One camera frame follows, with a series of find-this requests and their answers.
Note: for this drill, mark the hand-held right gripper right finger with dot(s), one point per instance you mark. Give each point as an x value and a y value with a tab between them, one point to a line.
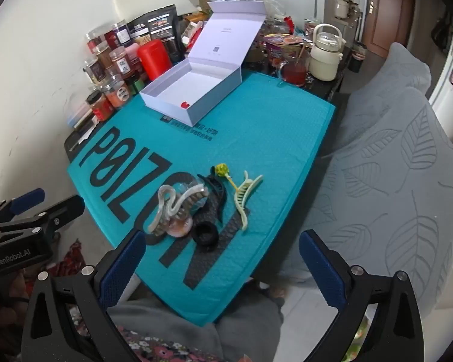
322	267

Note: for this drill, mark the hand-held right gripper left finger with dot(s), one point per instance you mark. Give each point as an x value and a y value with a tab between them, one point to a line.
122	267

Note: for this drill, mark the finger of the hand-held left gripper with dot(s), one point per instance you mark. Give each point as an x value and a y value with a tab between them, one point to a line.
26	200
66	209

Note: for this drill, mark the beige wavy hair claw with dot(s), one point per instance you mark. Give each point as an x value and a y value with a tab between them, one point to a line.
166	203

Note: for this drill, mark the clear hair claw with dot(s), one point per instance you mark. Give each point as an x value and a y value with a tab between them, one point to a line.
183	189

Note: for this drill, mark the cream hair claw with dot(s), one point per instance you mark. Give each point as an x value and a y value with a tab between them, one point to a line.
241	203

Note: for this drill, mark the black hair claw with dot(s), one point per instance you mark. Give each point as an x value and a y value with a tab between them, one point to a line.
217	192

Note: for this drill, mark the white lidded box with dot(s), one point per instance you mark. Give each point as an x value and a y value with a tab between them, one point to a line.
211	45

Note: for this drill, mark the red patterned cloth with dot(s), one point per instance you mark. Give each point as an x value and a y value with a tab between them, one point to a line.
72	258

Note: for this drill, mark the floral garment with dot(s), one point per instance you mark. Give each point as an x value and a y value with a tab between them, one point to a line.
162	348

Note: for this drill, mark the small red spice jar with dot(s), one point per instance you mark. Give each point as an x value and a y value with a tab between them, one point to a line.
100	107

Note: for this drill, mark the jar of orange powder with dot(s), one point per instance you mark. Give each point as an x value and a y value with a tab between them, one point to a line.
117	92

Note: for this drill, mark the grey leaf pattern quilt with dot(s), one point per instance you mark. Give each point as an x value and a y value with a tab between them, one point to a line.
392	158

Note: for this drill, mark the teal bubble mailer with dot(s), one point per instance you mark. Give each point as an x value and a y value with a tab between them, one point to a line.
268	139

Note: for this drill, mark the dark spice jar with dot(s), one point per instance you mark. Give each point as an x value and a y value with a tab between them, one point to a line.
94	72

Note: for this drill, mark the yellow lollipop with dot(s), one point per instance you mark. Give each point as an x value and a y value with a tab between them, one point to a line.
222	169

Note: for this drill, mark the jar with white label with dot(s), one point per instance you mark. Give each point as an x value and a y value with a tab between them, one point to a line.
122	64

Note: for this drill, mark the brown spice jar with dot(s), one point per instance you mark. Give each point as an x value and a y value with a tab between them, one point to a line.
105	57

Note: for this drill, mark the pink container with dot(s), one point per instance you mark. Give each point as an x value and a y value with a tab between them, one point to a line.
133	52

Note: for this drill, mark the red canister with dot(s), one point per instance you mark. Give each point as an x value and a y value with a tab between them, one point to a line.
154	58

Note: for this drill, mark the black label jar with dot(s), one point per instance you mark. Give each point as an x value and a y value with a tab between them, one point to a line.
120	33

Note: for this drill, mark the glass mug with red drink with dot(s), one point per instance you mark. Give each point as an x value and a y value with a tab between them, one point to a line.
294	71

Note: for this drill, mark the black snack pouch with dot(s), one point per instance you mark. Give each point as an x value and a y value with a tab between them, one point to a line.
158	22

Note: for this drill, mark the cream electric pot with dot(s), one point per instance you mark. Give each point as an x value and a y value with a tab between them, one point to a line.
324	56

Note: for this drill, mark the dark bin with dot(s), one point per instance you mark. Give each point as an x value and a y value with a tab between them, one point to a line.
358	58

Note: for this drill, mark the purple instant noodle cup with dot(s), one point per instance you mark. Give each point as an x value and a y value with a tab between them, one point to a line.
279	49

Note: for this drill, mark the brown door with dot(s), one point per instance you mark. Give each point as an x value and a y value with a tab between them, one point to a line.
389	11

